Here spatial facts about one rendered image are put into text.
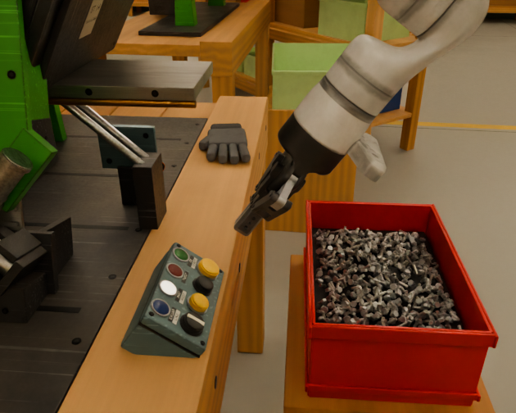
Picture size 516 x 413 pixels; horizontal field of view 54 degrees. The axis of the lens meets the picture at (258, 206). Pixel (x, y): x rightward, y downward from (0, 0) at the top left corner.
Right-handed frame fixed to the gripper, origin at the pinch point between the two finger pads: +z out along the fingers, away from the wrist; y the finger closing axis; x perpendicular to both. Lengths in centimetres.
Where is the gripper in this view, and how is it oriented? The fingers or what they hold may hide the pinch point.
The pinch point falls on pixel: (248, 220)
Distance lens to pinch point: 62.5
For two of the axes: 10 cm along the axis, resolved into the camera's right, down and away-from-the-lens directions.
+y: -0.8, 4.8, -8.8
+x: 8.2, 5.4, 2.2
